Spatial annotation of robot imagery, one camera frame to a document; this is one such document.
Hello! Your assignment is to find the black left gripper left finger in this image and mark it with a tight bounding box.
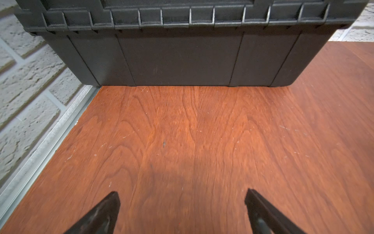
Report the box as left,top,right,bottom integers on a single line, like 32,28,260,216
64,191,121,234

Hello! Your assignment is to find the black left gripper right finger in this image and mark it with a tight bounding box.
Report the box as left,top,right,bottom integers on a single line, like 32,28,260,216
244,189,304,234

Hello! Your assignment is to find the black plastic toolbox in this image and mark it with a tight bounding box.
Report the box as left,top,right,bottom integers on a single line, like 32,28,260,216
15,0,368,87

